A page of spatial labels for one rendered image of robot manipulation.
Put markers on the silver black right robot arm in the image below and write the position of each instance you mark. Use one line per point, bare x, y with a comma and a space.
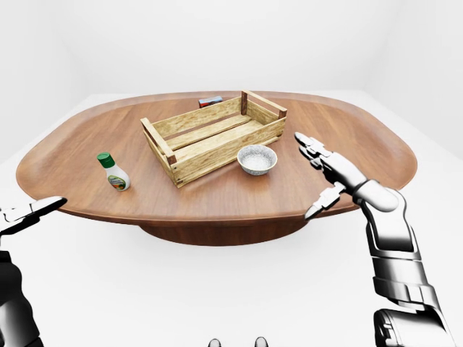
398, 260

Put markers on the white green-capped salad dressing bottle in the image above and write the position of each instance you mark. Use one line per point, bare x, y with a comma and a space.
116, 175

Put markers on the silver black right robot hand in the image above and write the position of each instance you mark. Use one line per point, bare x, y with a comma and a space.
340, 170

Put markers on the small red blue printed box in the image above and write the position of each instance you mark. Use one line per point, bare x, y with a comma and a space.
210, 101

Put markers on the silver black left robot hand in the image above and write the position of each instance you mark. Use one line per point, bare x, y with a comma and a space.
36, 207

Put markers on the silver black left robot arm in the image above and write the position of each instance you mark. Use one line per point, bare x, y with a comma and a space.
14, 296

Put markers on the grey speckled bowl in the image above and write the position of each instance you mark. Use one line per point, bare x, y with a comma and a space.
257, 160

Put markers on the wooden slat tray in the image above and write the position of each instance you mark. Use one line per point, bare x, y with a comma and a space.
213, 137

